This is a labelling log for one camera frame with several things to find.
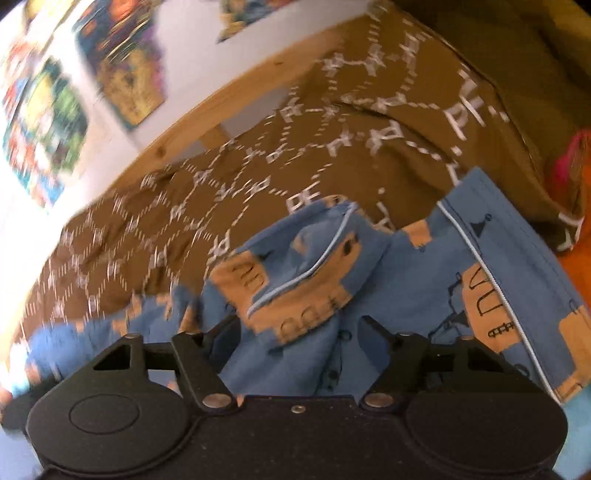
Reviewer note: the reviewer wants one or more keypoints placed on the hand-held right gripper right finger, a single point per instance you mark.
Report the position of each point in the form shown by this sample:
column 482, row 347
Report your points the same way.
column 376, row 333

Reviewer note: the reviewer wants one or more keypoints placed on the brown blanket with white print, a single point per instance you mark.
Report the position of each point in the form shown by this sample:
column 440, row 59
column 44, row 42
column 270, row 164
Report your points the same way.
column 323, row 152

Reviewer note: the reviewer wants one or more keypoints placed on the multicoloured bed sheet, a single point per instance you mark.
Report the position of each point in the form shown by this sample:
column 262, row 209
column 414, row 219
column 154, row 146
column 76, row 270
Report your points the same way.
column 575, row 277

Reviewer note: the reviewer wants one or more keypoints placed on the olive green cloth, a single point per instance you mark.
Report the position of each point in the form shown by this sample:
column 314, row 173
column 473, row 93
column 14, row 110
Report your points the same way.
column 531, row 55

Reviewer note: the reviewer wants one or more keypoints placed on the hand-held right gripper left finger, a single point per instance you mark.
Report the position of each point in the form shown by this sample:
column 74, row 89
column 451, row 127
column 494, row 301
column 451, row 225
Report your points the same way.
column 222, row 338

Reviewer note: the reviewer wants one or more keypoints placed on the wooden bed frame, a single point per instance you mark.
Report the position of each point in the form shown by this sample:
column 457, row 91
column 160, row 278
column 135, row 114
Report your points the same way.
column 184, row 136

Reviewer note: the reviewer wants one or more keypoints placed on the colourful wall poster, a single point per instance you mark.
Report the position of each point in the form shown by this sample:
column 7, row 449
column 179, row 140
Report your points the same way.
column 124, row 60
column 249, row 16
column 41, row 129

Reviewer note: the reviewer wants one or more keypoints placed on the blue printed pants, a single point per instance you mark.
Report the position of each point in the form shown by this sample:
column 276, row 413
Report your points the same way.
column 369, row 295

